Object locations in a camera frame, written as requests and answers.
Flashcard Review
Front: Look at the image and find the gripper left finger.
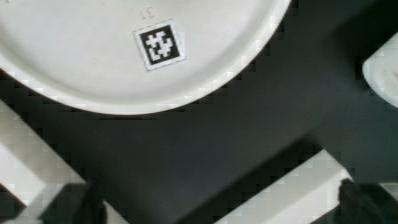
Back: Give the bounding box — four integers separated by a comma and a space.
39, 183, 106, 224

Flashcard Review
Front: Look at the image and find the white fence bar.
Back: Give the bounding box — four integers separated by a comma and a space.
0, 101, 127, 224
213, 150, 351, 224

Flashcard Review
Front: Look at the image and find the white left fence bar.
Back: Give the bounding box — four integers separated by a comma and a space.
0, 101, 127, 224

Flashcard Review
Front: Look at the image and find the white cylindrical table leg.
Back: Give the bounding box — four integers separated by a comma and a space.
362, 33, 398, 108

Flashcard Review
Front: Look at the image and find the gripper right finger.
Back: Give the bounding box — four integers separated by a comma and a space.
310, 179, 398, 224

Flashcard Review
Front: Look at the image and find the white round table top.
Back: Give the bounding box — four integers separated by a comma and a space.
0, 0, 291, 115

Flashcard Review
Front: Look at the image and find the white front fence bar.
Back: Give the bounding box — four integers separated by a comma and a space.
213, 150, 351, 224

